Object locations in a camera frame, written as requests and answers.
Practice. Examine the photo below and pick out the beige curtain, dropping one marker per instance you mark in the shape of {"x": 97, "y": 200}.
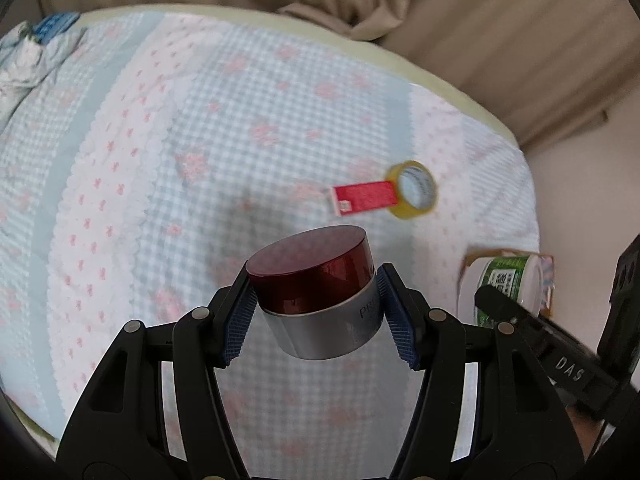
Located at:
{"x": 450, "y": 10}

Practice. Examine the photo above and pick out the white crumpled cloth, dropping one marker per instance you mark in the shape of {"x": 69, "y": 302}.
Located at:
{"x": 30, "y": 62}

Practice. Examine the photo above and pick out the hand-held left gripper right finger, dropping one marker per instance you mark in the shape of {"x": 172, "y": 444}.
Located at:
{"x": 395, "y": 317}

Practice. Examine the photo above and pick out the blue packet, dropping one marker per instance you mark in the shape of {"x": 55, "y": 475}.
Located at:
{"x": 55, "y": 27}

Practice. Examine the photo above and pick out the green and white canister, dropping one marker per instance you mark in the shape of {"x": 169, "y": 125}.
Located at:
{"x": 505, "y": 270}

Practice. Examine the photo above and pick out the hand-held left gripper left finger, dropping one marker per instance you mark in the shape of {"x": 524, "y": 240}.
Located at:
{"x": 239, "y": 317}

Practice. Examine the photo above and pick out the yellow tape roll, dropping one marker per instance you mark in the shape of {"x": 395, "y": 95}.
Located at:
{"x": 404, "y": 210}

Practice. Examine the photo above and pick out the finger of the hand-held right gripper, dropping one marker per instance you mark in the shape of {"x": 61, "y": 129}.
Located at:
{"x": 500, "y": 302}
{"x": 625, "y": 300}

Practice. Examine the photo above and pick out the pink and blue checked blanket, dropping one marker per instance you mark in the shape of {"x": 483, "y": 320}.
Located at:
{"x": 200, "y": 160}

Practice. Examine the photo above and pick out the red-lidded silver jar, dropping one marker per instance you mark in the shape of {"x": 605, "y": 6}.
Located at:
{"x": 310, "y": 280}

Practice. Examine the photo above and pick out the cardboard box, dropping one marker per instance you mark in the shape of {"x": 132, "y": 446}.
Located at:
{"x": 480, "y": 254}

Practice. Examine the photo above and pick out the red flat packet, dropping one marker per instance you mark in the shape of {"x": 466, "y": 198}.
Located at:
{"x": 362, "y": 195}

